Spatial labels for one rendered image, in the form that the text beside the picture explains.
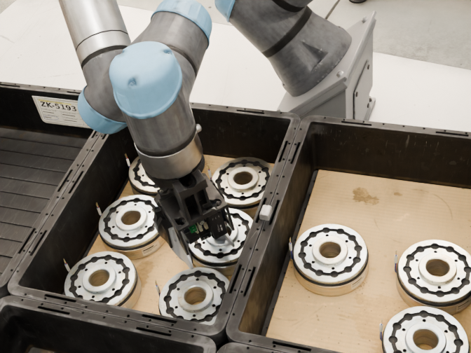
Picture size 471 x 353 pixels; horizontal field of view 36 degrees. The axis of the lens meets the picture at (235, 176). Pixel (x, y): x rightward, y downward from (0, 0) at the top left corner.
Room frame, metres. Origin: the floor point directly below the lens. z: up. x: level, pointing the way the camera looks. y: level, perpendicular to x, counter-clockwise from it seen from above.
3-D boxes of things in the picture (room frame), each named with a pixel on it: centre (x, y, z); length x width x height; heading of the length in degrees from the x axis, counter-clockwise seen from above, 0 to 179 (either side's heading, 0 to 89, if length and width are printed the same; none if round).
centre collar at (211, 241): (0.67, 0.03, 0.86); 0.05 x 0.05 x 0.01
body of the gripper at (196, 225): (0.63, 0.06, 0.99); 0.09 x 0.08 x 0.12; 20
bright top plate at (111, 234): (0.73, 0.16, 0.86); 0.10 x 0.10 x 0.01
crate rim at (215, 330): (0.70, 0.10, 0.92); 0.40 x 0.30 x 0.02; 155
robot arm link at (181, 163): (0.64, 0.07, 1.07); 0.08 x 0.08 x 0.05
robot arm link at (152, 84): (0.64, 0.07, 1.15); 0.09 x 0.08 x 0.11; 161
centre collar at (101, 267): (0.63, 0.21, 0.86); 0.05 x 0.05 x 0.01
